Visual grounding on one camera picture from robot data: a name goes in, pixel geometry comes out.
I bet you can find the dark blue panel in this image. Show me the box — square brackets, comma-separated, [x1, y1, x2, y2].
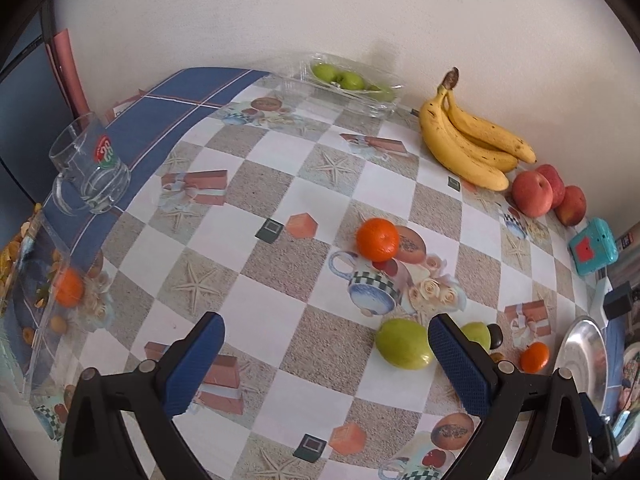
[0, 15, 96, 206]

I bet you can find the green mango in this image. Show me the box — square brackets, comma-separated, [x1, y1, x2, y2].
[375, 318, 435, 372]
[460, 321, 492, 353]

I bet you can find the round metal plate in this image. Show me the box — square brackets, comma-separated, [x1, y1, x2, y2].
[553, 315, 608, 416]

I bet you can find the clear plastic clamshell container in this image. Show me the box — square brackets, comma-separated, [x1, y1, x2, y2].
[280, 52, 406, 118]

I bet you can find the yellow banana bunch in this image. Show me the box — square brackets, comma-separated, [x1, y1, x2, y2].
[419, 66, 538, 192]

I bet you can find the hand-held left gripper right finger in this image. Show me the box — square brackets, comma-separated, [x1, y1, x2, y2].
[427, 312, 596, 480]

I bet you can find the clear glass beer mug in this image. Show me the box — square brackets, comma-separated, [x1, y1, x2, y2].
[49, 112, 132, 216]

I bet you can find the small tangerine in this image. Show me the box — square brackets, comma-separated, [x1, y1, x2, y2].
[54, 268, 84, 307]
[520, 341, 550, 374]

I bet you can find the black power adapter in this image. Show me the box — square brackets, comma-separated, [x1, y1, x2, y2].
[603, 282, 635, 318]

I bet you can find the white plastic holder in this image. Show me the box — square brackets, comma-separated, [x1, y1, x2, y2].
[592, 267, 613, 321]

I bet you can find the red apple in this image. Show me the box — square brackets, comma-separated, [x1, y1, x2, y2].
[535, 163, 567, 209]
[554, 185, 587, 227]
[511, 170, 555, 219]

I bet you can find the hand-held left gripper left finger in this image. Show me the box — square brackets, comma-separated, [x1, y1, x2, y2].
[59, 311, 226, 480]

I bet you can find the patterned checkered tablecloth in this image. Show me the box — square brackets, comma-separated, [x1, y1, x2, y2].
[0, 72, 608, 480]

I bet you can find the teal plastic box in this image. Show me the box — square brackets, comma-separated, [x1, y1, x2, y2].
[568, 217, 619, 277]

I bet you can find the reddish wooden board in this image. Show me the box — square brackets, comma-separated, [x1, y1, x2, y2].
[54, 29, 94, 117]

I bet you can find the large orange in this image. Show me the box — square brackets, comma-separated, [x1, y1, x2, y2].
[355, 217, 400, 261]

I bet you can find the clear plastic packaging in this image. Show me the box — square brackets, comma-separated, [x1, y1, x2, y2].
[0, 205, 108, 396]

